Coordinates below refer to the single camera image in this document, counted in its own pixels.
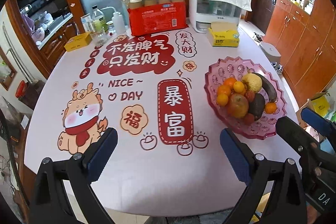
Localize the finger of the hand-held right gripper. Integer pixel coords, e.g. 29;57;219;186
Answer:
301;108;336;139
276;117;319;161

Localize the glass bottle with green label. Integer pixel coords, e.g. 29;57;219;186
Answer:
92;5;108;33

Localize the dark avocado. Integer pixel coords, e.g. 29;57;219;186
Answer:
248;93;266;119

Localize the cardboard box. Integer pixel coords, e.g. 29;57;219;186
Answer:
302;91;332;119

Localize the white squeeze wash bottle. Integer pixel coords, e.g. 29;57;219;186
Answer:
101;7;126;35

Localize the person's grey fleece top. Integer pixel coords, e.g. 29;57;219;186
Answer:
146;210;237;224

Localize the yellow pear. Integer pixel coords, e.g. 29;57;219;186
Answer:
242;72;263;93

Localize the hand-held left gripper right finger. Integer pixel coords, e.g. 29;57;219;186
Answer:
220;128;307;224

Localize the wooden kitchen cabinet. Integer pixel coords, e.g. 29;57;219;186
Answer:
37;14;79;59

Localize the red apple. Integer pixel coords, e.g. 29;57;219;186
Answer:
227;93;249;119

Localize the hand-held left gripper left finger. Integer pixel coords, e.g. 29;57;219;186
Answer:
29;127;118;224

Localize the pink plastic stool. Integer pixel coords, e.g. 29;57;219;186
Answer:
302;122;323;143

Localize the flat yellow box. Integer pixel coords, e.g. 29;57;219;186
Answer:
64;32;92;52

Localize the grey plastic stool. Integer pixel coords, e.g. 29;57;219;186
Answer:
260;42;281;63

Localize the overripe brown banana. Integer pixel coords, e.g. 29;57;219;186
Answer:
252;72;278;103

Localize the red pack of bottles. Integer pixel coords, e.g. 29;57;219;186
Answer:
127;2;187;37

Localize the yellow tissue box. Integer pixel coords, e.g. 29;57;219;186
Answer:
207;22;240;47

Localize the white and teal carton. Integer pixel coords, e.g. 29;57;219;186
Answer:
80;14;92;33

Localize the pink plastic fruit bowl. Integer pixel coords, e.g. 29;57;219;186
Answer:
204;56;288;140

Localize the yellow green bag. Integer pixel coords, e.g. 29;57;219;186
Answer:
314;97;332;115

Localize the wooden wall cabinet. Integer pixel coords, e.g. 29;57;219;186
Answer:
264;0;336;98

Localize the clear drinking glass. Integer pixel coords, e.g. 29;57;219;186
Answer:
91;27;109;46

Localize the white countertop storage dispenser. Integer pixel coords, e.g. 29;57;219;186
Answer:
189;0;242;33

